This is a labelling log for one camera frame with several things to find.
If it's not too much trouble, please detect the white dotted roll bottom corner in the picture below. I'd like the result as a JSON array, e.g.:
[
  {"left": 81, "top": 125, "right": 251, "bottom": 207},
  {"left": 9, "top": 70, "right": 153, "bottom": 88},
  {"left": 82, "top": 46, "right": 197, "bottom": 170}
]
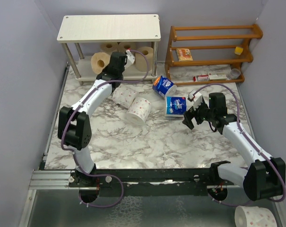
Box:
[{"left": 234, "top": 206, "right": 277, "bottom": 227}]

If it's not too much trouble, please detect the yellow cap jar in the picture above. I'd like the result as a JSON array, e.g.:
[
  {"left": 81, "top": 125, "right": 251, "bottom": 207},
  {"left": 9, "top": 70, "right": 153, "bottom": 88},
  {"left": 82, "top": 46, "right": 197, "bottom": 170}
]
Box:
[{"left": 234, "top": 46, "right": 243, "bottom": 55}]

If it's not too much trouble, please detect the white green box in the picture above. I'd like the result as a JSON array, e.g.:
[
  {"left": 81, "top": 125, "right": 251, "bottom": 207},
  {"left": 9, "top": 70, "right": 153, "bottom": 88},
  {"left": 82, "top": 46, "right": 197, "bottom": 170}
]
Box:
[{"left": 208, "top": 73, "right": 227, "bottom": 81}]

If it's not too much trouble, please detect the white two-tier shelf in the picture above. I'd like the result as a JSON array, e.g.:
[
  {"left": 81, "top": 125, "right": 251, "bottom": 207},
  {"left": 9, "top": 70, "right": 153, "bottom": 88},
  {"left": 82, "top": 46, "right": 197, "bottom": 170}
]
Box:
[{"left": 57, "top": 14, "right": 161, "bottom": 85}]

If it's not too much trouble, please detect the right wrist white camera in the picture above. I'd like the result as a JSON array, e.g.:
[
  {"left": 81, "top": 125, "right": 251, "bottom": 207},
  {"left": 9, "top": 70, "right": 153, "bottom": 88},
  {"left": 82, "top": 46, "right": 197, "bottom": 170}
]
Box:
[{"left": 186, "top": 90, "right": 203, "bottom": 110}]

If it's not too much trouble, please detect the white red-dotted roll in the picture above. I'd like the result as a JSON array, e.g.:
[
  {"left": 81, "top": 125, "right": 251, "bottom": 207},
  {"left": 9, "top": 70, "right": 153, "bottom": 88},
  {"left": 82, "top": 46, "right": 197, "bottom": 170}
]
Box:
[
  {"left": 126, "top": 97, "right": 151, "bottom": 126},
  {"left": 112, "top": 85, "right": 139, "bottom": 109}
]

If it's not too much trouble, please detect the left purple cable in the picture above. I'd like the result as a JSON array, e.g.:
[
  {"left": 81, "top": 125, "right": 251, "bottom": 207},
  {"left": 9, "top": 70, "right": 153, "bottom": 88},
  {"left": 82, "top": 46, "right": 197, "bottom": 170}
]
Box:
[{"left": 61, "top": 49, "right": 149, "bottom": 177}]

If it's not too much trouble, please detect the orange patterned booklet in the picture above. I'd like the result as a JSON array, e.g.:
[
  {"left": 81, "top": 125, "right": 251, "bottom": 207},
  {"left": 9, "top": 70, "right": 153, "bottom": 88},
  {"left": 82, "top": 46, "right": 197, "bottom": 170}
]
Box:
[{"left": 176, "top": 48, "right": 193, "bottom": 61}]

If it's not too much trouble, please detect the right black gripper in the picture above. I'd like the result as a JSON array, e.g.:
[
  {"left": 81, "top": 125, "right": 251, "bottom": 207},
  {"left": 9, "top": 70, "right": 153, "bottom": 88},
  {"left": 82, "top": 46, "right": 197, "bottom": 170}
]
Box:
[{"left": 183, "top": 98, "right": 215, "bottom": 129}]

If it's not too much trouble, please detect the white red-dotted roll front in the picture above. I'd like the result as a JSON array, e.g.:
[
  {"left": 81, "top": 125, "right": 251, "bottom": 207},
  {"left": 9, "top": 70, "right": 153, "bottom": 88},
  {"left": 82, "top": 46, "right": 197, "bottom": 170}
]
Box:
[{"left": 126, "top": 97, "right": 151, "bottom": 126}]

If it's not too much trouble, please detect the brown wooden rack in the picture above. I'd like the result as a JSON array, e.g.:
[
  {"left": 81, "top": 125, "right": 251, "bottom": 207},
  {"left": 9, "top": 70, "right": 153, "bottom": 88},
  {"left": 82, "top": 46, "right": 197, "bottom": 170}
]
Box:
[{"left": 165, "top": 24, "right": 263, "bottom": 79}]

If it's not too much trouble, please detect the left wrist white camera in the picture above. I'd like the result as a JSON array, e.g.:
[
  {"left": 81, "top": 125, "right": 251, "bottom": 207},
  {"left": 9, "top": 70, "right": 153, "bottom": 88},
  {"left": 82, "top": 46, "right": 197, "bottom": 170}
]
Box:
[{"left": 125, "top": 49, "right": 135, "bottom": 68}]

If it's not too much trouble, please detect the blue roll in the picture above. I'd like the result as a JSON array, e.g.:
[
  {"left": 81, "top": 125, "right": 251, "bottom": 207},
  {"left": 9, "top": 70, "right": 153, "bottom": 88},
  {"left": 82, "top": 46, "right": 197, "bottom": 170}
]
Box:
[
  {"left": 152, "top": 76, "right": 177, "bottom": 98},
  {"left": 165, "top": 96, "right": 187, "bottom": 117}
]

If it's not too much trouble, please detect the aluminium rail frame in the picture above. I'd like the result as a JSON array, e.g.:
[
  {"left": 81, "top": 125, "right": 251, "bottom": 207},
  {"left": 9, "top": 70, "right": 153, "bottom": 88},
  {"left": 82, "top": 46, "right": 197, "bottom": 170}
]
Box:
[{"left": 29, "top": 170, "right": 70, "bottom": 190}]

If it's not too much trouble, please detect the brown paper roll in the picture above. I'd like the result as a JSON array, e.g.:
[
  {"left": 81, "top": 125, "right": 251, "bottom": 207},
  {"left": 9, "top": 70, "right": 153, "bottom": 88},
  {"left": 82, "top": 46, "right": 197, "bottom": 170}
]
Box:
[
  {"left": 135, "top": 46, "right": 153, "bottom": 72},
  {"left": 100, "top": 42, "right": 119, "bottom": 55},
  {"left": 91, "top": 52, "right": 110, "bottom": 75},
  {"left": 118, "top": 42, "right": 136, "bottom": 52}
]

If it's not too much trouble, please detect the red white box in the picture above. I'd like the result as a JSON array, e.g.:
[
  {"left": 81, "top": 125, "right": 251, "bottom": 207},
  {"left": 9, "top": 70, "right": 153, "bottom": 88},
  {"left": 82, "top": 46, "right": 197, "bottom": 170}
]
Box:
[{"left": 193, "top": 75, "right": 209, "bottom": 82}]

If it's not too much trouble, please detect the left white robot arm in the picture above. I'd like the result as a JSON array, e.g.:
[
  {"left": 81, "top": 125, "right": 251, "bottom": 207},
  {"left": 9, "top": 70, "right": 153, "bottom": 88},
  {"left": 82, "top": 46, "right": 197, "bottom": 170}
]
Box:
[{"left": 58, "top": 52, "right": 128, "bottom": 187}]

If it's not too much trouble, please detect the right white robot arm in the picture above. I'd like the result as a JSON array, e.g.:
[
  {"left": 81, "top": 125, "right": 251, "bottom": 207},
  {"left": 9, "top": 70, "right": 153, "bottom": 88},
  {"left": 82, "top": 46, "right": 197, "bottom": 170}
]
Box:
[{"left": 183, "top": 91, "right": 286, "bottom": 201}]

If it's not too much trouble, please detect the wrist white camera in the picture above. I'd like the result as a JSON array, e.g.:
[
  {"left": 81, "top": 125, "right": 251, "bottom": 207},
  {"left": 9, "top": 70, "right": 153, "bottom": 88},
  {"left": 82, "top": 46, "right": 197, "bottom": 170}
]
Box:
[
  {"left": 186, "top": 90, "right": 203, "bottom": 110},
  {"left": 125, "top": 49, "right": 135, "bottom": 68}
]

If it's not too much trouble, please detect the purple cable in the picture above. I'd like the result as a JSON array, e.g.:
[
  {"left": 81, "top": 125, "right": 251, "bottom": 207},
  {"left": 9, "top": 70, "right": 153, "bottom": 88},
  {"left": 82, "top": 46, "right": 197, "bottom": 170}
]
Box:
[
  {"left": 192, "top": 84, "right": 286, "bottom": 207},
  {"left": 61, "top": 49, "right": 149, "bottom": 177}
]

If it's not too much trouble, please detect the black base crossbar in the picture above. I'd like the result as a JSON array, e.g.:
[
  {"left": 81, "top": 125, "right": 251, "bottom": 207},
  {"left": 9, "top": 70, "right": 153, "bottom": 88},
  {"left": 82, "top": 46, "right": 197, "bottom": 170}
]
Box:
[{"left": 69, "top": 168, "right": 232, "bottom": 197}]

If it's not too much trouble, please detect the white red-dotted roll rear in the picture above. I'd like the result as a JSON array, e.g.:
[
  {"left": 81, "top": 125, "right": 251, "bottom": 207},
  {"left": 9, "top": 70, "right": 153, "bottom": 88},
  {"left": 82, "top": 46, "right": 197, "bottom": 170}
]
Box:
[{"left": 112, "top": 85, "right": 139, "bottom": 109}]

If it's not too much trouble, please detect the clear plastic cup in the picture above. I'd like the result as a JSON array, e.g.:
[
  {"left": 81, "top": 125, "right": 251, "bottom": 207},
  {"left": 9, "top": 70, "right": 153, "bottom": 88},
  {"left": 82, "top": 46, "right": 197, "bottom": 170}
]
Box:
[{"left": 229, "top": 69, "right": 241, "bottom": 79}]

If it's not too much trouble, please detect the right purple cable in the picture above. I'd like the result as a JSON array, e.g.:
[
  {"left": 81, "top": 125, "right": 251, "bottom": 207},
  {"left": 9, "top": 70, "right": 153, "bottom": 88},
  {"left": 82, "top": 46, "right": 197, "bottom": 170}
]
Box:
[{"left": 192, "top": 84, "right": 286, "bottom": 207}]

